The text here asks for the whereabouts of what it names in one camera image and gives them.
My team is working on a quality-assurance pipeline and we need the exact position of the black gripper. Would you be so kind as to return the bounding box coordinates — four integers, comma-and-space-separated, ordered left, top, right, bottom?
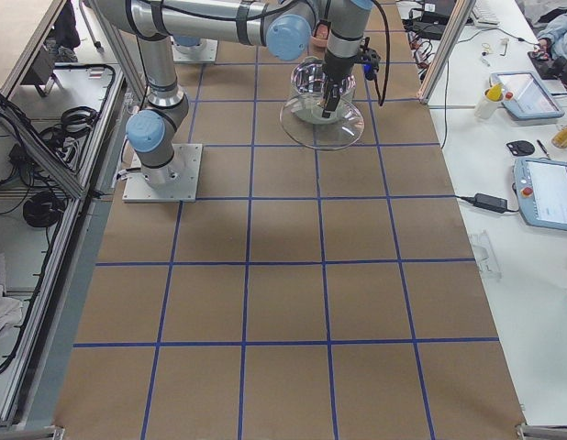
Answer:
321, 45, 358, 118

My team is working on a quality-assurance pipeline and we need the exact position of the glass pot lid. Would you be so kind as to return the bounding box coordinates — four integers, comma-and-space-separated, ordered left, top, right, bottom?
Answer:
279, 93, 364, 151

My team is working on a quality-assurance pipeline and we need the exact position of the pale green cooking pot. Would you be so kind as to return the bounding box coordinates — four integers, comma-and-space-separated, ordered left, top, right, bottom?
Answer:
288, 56, 356, 125

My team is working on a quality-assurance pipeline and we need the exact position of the pink bowl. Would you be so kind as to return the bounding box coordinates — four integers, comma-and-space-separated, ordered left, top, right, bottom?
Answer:
310, 21, 329, 48

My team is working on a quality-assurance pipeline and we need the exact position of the black laptop computer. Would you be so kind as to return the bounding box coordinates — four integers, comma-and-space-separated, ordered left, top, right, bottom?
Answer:
407, 0, 456, 40

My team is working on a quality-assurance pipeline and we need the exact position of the white cup with banana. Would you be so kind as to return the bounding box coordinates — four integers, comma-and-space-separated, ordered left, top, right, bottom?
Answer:
474, 82, 504, 120

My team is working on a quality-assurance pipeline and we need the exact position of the upper teach pendant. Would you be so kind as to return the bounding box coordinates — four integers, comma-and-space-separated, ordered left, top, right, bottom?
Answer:
489, 71, 564, 121

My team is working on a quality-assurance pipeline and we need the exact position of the teach pendant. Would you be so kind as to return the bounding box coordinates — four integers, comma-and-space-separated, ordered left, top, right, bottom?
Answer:
513, 157, 567, 231
489, 71, 564, 121

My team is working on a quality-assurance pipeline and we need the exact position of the black round mouse pad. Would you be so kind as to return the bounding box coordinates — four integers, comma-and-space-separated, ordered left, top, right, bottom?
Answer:
506, 140, 535, 157

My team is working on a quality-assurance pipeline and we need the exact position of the black power adapter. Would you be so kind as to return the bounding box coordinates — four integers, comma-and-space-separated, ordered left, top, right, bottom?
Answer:
472, 192, 508, 214

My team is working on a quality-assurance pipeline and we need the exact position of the clear plastic holder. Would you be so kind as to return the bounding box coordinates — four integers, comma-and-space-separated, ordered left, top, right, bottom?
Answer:
468, 230, 502, 281

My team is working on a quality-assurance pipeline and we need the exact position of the lower teach pendant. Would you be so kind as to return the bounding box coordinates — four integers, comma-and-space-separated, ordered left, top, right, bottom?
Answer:
513, 157, 567, 231

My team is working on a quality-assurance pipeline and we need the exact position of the white crumpled cloth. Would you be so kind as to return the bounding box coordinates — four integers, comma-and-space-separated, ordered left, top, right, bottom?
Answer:
0, 254, 24, 349

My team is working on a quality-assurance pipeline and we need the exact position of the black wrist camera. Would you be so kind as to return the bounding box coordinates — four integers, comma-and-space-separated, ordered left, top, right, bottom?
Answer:
357, 37, 381, 82

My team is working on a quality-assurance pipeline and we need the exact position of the black braided cable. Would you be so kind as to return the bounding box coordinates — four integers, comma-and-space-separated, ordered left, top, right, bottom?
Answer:
373, 0, 393, 107

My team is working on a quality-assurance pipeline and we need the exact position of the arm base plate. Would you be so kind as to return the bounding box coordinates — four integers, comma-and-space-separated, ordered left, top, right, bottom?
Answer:
172, 37, 218, 64
123, 144, 203, 203

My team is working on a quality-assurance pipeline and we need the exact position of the aluminium frame post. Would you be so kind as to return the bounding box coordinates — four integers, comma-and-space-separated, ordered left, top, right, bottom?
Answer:
417, 0, 475, 105

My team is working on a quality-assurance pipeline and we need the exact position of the black coiled cable bundle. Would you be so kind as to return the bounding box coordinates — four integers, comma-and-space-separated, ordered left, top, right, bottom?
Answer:
22, 190, 64, 229

